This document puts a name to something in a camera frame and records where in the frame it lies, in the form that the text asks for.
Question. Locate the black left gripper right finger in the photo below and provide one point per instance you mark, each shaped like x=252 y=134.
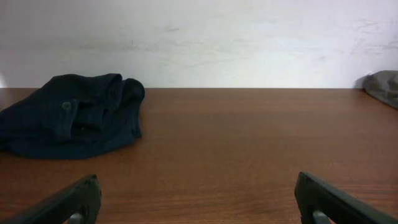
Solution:
x=320 y=202

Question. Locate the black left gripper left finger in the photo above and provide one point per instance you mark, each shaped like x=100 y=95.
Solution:
x=80 y=202

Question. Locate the grey cargo shorts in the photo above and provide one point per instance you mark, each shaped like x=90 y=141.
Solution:
x=382 y=86

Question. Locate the dark navy folded garment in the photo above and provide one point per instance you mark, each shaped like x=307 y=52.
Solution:
x=74 y=117

